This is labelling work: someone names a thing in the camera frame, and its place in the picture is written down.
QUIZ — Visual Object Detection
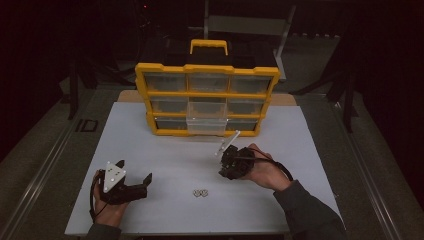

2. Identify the yellow plastic organizer cabinet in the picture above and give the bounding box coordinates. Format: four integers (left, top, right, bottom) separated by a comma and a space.
134, 38, 282, 138

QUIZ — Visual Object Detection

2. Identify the person's left hand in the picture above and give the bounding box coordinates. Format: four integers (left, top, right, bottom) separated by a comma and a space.
92, 169, 130, 229

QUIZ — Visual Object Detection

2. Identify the grey metal stand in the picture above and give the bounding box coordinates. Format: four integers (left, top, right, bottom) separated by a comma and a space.
202, 0, 298, 82

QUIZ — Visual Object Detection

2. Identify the black tripod stand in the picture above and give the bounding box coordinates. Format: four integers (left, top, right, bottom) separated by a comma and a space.
289, 29, 361, 134
66, 49, 101, 122

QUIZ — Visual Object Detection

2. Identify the white board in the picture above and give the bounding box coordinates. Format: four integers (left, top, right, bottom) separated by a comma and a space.
64, 101, 347, 237

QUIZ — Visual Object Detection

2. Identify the clear plastic drawer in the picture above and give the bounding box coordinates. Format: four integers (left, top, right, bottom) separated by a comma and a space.
185, 98, 230, 137

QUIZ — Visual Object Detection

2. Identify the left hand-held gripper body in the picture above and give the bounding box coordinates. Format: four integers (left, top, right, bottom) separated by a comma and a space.
98, 161, 148, 206

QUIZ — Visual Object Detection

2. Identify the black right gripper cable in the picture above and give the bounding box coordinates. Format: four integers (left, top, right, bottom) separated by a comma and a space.
234, 148, 295, 183

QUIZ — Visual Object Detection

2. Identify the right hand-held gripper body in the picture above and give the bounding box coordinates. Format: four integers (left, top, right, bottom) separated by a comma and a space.
215, 129, 257, 182

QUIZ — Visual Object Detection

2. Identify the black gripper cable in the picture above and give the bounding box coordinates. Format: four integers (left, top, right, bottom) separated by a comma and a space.
88, 169, 109, 224
234, 148, 295, 183

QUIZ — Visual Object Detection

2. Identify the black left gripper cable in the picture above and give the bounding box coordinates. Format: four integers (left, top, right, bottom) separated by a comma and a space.
88, 169, 109, 224

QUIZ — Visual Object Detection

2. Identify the set of clear drawers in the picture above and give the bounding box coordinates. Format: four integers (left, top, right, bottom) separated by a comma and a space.
143, 72, 274, 132

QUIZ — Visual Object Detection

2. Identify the metal floor rail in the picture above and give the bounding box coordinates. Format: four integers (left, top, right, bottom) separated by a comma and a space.
0, 88, 101, 240
328, 96, 406, 240

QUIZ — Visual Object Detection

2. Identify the person's right hand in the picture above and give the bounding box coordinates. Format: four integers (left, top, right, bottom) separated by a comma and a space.
240, 143, 294, 193

